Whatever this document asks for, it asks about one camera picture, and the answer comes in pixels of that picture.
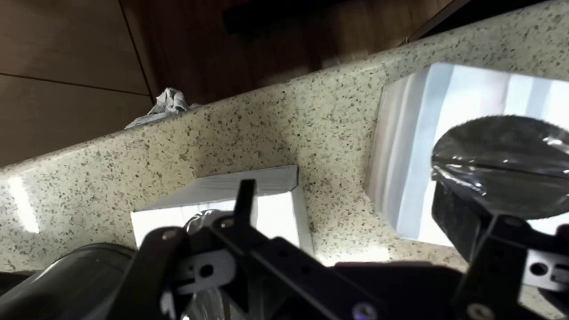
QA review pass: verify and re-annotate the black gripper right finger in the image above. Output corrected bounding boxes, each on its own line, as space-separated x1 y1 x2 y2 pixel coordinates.
432 183 569 320

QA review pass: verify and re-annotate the grey crumpled cloth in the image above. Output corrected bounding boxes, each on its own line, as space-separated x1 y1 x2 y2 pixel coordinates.
126 87 197 130

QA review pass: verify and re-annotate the white tissue box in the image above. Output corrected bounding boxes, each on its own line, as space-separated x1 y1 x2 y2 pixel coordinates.
130 164 317 256

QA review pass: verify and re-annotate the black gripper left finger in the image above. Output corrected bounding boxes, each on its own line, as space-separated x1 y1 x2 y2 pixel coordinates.
112 180 356 320

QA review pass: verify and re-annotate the black electric kettle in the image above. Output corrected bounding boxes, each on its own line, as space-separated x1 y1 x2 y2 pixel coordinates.
0 244 135 320

